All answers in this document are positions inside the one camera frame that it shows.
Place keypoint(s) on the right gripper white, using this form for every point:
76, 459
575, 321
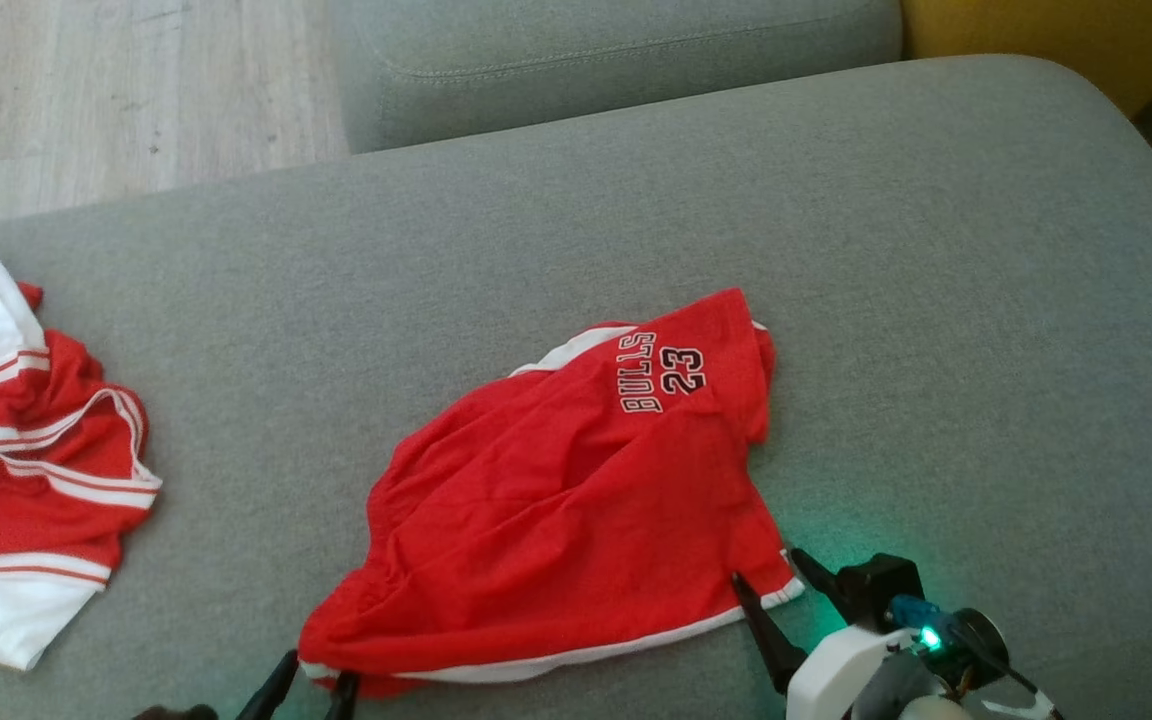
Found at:
841, 680

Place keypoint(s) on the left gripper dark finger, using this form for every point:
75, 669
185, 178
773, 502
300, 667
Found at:
271, 695
344, 700

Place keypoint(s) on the red Bulls basketball shorts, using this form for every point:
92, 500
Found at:
556, 500

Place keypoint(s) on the red white basketball jersey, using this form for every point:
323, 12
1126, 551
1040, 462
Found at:
36, 500

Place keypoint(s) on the grey fabric sofa seat cushion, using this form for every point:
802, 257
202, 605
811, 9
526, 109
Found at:
336, 300

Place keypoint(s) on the grey stitched sofa cushion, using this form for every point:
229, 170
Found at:
586, 50

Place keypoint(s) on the mustard yellow upholstered furniture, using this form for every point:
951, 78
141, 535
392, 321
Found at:
1036, 40

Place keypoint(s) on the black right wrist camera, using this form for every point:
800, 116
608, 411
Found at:
876, 585

